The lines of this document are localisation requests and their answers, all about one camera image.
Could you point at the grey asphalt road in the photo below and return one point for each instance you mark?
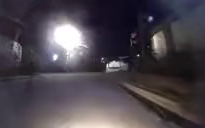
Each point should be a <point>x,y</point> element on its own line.
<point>73,100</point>

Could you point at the street lamp on pole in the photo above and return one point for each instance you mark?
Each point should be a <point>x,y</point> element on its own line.
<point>67,37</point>

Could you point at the building with lit window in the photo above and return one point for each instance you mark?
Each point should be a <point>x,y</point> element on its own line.
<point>176,40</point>

